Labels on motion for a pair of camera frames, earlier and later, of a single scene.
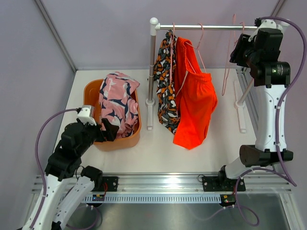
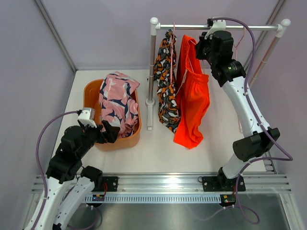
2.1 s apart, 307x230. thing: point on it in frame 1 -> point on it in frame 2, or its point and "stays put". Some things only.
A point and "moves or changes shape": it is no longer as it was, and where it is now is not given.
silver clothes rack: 154,28 stays put
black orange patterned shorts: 164,74 stays put
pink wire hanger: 233,43 moves or changes shape
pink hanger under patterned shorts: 172,36 stays put
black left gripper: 111,130 stays put
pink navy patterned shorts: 116,105 stays put
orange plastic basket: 109,130 stays put
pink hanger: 197,48 -> 190,61
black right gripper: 242,44 -> 198,47
